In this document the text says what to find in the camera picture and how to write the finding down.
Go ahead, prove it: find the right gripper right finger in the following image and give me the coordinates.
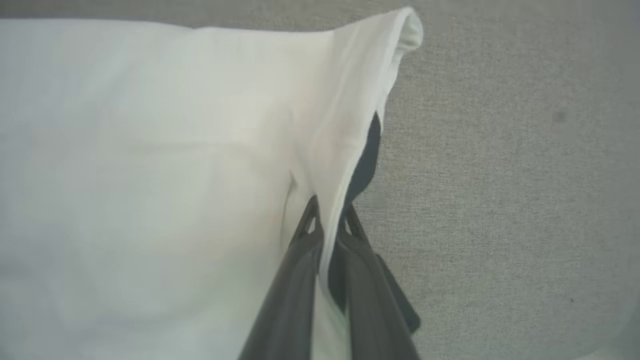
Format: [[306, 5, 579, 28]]
[[329, 203, 422, 360]]

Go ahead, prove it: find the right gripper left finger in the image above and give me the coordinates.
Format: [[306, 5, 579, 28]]
[[239, 195, 324, 360]]

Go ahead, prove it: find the white and black t-shirt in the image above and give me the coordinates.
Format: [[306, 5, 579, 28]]
[[0, 6, 425, 360]]

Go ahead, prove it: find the grey fabric sofa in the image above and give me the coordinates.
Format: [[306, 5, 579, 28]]
[[0, 0, 640, 360]]

